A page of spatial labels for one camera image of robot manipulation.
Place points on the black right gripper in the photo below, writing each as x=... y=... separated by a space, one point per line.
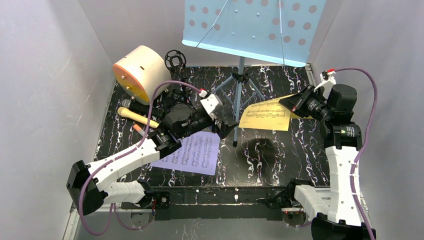
x=303 y=104

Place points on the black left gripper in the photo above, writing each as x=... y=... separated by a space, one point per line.
x=218 y=120

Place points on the yellow sheet music page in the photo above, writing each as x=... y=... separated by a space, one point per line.
x=267 y=115

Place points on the lavender sheet music page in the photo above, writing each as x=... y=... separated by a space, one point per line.
x=198 y=154

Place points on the black round microphone stand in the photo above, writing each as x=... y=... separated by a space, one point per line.
x=174 y=97

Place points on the blue music stand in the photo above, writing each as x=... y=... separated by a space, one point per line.
x=276 y=31

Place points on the black tripod microphone stand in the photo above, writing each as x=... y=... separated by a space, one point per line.
x=175 y=61

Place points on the beige microphone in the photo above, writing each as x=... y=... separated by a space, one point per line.
x=126 y=113

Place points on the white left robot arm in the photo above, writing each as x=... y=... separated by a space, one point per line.
x=94 y=184

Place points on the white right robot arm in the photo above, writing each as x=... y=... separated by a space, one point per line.
x=343 y=142

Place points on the white and orange drum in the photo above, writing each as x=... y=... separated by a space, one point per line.
x=140 y=72

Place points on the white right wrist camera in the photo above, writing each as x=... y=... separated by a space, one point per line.
x=327 y=82

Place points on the aluminium frame rail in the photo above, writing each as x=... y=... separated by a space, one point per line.
x=273 y=204

